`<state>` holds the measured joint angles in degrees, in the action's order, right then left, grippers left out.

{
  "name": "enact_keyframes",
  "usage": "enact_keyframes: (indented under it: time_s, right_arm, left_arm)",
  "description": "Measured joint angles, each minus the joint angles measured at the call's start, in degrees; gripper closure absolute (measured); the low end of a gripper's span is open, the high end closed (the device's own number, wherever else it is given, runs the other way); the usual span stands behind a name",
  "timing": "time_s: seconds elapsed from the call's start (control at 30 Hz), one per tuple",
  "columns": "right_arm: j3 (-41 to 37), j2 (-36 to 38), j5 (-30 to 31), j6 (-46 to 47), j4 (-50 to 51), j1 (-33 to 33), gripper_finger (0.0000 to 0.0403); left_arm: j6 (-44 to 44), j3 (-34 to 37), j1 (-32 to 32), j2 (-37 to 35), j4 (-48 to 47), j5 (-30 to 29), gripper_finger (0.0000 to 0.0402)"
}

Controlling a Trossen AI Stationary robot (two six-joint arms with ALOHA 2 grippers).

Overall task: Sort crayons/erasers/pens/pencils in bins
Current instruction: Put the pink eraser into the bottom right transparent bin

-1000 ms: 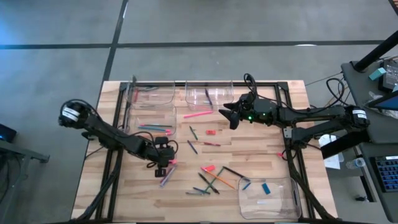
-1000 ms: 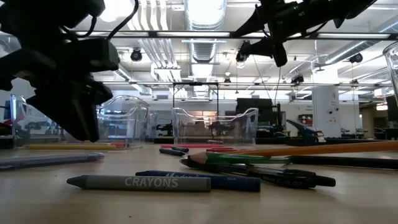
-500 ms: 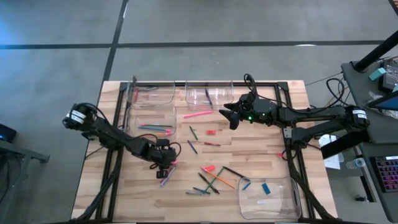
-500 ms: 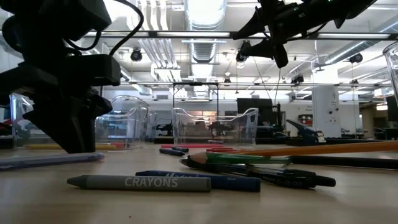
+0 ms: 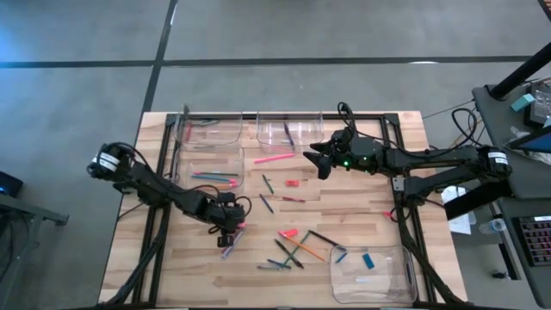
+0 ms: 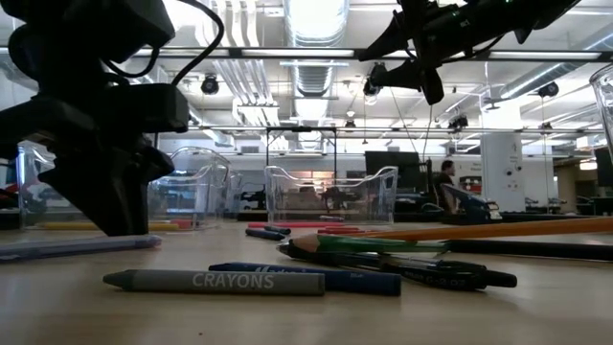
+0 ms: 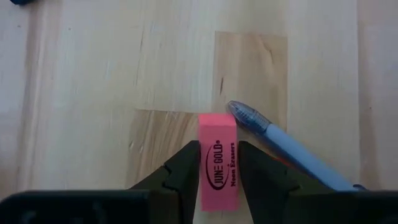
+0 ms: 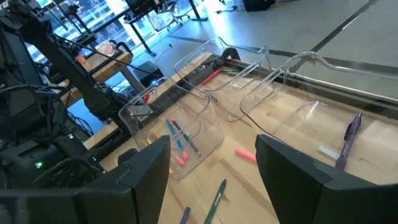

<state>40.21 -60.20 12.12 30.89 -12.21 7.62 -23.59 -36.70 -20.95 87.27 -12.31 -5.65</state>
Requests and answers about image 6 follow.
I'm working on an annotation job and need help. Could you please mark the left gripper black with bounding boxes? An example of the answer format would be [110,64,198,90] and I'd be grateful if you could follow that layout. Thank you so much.
[0,90,176,237]

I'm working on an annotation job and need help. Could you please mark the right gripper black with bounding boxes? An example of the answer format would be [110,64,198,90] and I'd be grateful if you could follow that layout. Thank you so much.
[357,0,485,105]

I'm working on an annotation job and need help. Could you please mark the yellow pencil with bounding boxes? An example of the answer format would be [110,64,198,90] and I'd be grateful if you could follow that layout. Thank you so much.
[40,220,179,232]

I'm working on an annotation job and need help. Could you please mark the dark blue crayon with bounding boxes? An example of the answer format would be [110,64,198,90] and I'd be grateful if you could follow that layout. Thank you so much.
[244,227,287,242]

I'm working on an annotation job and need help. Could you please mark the bright green pencil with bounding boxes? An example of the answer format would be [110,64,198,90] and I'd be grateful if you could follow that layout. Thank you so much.
[286,233,450,255]

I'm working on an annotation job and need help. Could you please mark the orange pencil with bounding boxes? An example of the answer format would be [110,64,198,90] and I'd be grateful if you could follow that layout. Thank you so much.
[352,216,613,242]

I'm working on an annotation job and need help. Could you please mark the lavender pen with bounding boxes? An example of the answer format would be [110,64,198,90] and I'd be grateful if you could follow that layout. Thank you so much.
[0,233,164,264]

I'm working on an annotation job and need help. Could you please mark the clear plastic bin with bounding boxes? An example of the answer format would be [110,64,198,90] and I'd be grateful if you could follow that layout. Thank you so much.
[264,165,399,225]
[15,141,232,231]
[589,62,613,159]
[148,162,244,224]

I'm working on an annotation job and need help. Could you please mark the large black monitor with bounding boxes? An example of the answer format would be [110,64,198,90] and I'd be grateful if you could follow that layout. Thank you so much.
[364,150,422,193]

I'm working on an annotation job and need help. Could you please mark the person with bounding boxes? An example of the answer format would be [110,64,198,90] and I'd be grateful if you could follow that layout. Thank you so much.
[433,159,460,215]

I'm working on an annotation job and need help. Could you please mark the grey crayon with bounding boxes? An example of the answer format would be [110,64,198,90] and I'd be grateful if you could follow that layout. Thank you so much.
[101,269,327,297]

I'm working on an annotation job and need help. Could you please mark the background dark machine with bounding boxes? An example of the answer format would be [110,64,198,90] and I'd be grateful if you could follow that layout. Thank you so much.
[238,184,267,212]

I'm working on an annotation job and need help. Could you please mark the white ceiling pipes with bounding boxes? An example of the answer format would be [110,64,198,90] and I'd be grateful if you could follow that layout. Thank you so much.
[217,57,282,128]

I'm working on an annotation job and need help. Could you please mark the black spring clamp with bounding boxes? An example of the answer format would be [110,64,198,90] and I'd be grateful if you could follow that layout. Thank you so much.
[440,184,502,224]

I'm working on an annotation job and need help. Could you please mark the red pen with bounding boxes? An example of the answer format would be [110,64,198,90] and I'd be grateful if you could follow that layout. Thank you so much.
[316,226,380,236]

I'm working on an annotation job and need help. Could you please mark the pink pen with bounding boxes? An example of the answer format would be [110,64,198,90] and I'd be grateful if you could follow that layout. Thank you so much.
[247,220,346,229]

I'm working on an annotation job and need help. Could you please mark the black gel pen with clip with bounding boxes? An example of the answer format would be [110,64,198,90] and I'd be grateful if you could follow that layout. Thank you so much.
[276,242,519,292]

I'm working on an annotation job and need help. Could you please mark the black overhead camera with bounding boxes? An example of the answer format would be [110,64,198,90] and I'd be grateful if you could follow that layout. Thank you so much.
[361,61,384,97]

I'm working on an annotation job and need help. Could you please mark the thin hanging cable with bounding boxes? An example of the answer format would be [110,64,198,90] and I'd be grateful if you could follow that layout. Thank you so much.
[420,103,435,162]

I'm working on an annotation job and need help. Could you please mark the silver ventilation duct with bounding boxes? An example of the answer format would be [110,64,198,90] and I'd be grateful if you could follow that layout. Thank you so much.
[282,0,351,154]

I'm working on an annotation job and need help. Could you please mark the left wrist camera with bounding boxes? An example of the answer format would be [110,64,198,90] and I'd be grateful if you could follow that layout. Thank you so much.
[95,83,191,134]

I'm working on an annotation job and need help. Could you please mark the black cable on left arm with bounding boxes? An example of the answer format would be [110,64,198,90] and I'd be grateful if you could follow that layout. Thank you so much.
[100,0,226,88]

